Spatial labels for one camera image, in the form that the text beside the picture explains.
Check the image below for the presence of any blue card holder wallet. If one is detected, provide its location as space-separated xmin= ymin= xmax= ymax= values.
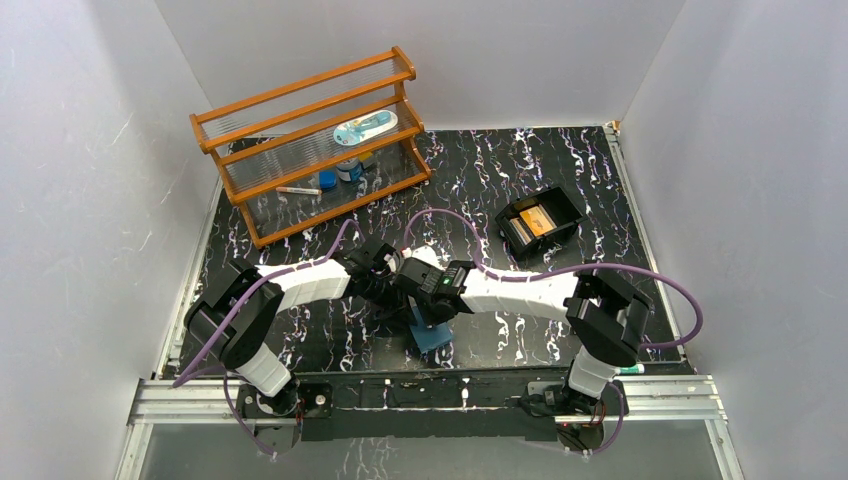
xmin=410 ymin=307 xmax=453 ymax=354

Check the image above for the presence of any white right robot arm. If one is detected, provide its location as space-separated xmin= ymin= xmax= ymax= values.
xmin=390 ymin=247 xmax=652 ymax=416

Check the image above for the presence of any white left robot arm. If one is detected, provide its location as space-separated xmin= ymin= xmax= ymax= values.
xmin=184 ymin=237 xmax=406 ymax=416

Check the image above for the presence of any orange card in tray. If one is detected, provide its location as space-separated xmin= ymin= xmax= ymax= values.
xmin=520 ymin=204 xmax=556 ymax=237

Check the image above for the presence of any black card tray box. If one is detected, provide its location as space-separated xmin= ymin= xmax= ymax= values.
xmin=495 ymin=185 xmax=587 ymax=261

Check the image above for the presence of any blue small box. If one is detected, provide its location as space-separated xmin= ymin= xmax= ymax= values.
xmin=318 ymin=171 xmax=338 ymax=191

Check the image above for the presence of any small blue lidded jar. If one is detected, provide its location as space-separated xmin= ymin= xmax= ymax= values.
xmin=335 ymin=157 xmax=363 ymax=183

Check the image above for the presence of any white orange marker pen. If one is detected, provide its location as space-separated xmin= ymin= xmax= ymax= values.
xmin=275 ymin=186 xmax=323 ymax=196

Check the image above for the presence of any orange wooden shelf rack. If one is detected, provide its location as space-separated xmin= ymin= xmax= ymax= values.
xmin=189 ymin=46 xmax=432 ymax=247

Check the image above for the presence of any white blue packaged item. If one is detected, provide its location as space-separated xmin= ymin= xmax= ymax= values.
xmin=332 ymin=109 xmax=398 ymax=147

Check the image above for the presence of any green white marker pen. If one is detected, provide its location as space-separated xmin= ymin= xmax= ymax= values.
xmin=619 ymin=364 xmax=645 ymax=375

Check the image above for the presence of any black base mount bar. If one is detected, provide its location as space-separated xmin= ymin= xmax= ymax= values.
xmin=234 ymin=366 xmax=630 ymax=448

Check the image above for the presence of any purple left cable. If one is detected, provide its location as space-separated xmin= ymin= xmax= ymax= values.
xmin=170 ymin=217 xmax=366 ymax=389

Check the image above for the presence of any purple cable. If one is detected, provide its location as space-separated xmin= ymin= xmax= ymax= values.
xmin=402 ymin=208 xmax=705 ymax=350
xmin=170 ymin=217 xmax=366 ymax=389

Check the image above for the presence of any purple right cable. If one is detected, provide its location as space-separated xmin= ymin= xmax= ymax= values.
xmin=402 ymin=208 xmax=705 ymax=350

